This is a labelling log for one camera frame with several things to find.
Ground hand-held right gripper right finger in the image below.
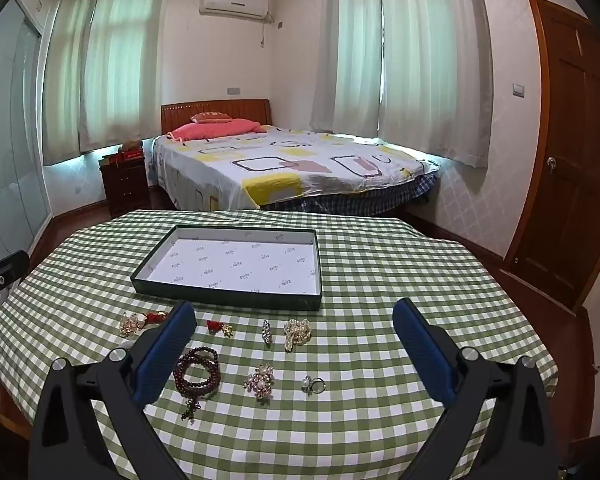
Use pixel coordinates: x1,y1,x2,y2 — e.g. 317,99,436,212
392,298,563,480

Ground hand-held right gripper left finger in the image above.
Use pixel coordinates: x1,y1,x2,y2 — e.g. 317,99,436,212
28,300,197,480

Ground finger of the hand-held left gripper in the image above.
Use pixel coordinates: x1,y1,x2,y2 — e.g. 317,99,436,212
0,251,31,287

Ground gold chain necklace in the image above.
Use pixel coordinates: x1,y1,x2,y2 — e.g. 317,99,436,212
119,311,148,338

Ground white shallow box tray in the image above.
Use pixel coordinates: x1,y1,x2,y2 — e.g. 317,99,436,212
131,225,324,312

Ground pearl flower brooch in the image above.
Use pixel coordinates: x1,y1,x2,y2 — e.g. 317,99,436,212
243,363,276,401

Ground green checkered tablecloth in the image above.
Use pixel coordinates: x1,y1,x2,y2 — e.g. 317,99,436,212
0,208,560,480

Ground glass wardrobe door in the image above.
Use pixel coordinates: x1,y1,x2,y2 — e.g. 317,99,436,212
0,0,54,271

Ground dark wooden nightstand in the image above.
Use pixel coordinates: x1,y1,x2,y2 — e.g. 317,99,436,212
99,152,154,219

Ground white sheer curtain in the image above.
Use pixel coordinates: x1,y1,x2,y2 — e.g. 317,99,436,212
377,0,495,169
80,0,176,154
307,0,384,134
41,0,103,165

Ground bed with patterned sheet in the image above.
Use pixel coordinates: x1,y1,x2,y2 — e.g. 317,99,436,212
149,122,441,213

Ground pink pillow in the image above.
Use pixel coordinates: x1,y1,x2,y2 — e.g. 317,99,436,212
167,119,268,144

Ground small pink cushion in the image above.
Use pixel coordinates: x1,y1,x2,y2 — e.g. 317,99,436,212
190,111,232,125

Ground wooden door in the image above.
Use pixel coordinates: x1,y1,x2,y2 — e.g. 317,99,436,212
502,0,600,317

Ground wooden headboard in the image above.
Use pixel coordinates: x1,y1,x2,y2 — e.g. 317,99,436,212
160,99,272,136

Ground white air conditioner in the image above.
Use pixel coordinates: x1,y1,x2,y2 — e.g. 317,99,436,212
199,0,271,22

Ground dark red bead bracelet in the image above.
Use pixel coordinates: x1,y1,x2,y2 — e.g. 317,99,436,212
173,347,222,422

